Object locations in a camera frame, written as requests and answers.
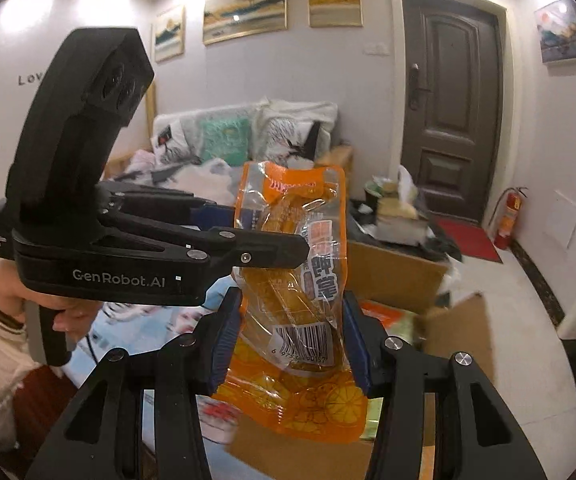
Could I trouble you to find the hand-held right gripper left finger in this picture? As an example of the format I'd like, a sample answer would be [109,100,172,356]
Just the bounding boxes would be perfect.
[28,287,245,480]

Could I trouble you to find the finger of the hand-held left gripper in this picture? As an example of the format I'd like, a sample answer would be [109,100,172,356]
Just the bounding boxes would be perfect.
[98,182,236,233]
[14,209,311,268]

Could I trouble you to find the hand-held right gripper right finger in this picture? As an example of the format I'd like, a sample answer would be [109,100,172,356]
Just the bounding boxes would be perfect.
[342,291,554,480]

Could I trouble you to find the orange clear snack packet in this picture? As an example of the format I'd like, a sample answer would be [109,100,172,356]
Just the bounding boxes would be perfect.
[210,160,369,446]

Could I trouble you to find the brown cardboard box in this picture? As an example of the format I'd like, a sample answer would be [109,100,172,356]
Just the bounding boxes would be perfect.
[228,240,499,480]

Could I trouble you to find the person's left hand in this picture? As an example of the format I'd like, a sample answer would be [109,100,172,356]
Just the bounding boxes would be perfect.
[0,261,102,336]

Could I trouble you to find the sofa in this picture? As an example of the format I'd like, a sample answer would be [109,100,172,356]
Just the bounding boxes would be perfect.
[103,102,341,211]

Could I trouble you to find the green snack packet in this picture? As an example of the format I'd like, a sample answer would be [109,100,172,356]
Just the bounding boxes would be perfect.
[385,310,421,348]

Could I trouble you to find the green patterned cushion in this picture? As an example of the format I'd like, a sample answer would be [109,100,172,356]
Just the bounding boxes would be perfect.
[200,115,251,166]

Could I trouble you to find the white bird print cushion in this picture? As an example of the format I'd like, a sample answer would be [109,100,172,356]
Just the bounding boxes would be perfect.
[153,112,204,166]

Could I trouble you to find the blue cartoon printed tablecloth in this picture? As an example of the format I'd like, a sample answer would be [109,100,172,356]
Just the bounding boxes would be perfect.
[63,285,241,480]

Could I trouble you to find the small wooden box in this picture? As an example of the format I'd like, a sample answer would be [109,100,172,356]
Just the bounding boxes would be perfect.
[318,145,354,198]

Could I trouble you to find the white crane print cushion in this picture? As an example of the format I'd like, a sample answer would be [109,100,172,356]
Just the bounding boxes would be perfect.
[253,102,339,166]

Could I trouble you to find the black plastic bag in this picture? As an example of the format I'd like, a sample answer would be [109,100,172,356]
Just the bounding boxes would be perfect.
[353,200,464,263]

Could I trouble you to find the red doormat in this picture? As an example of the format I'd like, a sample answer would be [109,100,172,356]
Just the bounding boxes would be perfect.
[435,217,503,264]

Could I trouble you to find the small framed landscape painting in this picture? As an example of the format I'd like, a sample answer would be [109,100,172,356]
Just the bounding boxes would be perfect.
[153,5,186,63]

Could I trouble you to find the red fire extinguisher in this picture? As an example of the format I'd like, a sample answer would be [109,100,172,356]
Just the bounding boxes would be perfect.
[490,186,529,251]

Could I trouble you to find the wide framed landscape painting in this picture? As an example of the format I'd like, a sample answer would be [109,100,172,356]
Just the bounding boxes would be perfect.
[203,0,289,46]

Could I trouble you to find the dark brown door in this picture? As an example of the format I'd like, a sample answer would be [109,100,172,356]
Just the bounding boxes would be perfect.
[400,0,506,226]

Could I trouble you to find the framed mountain painting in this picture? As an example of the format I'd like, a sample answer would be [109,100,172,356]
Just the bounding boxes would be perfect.
[534,0,576,66]

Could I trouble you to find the black cable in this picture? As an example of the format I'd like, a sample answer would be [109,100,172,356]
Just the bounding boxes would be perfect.
[85,332,104,366]

